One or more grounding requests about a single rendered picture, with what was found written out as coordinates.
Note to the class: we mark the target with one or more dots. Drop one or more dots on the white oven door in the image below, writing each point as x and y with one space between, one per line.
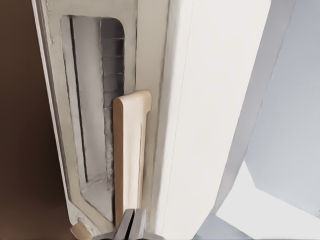
57 75

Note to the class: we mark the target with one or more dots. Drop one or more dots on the pale oven foot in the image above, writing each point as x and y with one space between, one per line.
80 228

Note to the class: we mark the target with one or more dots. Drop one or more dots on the white oven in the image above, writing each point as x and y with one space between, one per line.
212 100

